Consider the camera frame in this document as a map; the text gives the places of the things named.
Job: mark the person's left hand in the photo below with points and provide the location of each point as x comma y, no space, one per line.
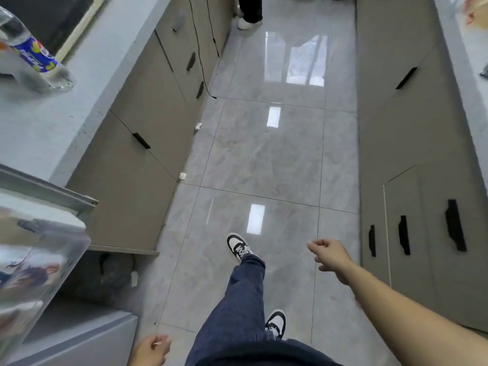
146,352

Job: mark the person's right hand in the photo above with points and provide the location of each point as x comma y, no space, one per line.
335,257

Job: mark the person's right thumb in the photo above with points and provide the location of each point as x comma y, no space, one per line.
326,267

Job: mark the person's left fingers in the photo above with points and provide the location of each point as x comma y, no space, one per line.
163,344

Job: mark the person's right forearm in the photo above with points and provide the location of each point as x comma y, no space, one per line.
400,320

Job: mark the black and white sneaker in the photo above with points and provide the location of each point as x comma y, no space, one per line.
237,245
276,322

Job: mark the dark blue jeans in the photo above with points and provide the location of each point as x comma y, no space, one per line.
236,304

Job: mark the white appliance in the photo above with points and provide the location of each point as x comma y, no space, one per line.
76,335

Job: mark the dark bag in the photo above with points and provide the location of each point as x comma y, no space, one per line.
116,270

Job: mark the clear plastic container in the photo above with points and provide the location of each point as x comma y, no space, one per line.
38,270

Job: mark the grey-brown cabinet with drawers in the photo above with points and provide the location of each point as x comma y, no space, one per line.
411,148

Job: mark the long grey-brown base cabinet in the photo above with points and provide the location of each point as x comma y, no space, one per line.
145,110

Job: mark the clear bottle with blue label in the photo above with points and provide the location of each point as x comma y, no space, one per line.
26,53

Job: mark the grey metal rail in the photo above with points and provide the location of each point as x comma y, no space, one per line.
49,188

